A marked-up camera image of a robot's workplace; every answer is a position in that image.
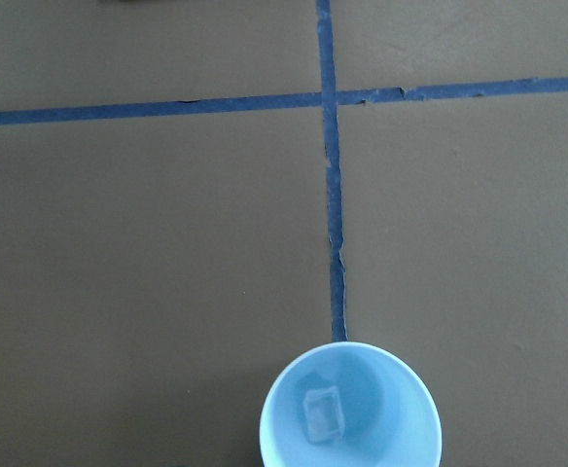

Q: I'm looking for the clear ice cube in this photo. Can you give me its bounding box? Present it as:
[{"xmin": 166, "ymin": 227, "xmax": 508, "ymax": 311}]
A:
[{"xmin": 302, "ymin": 385, "xmax": 345, "ymax": 444}]

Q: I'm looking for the light blue plastic cup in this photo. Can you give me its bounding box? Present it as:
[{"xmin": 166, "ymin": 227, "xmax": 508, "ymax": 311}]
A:
[{"xmin": 259, "ymin": 341, "xmax": 443, "ymax": 466}]

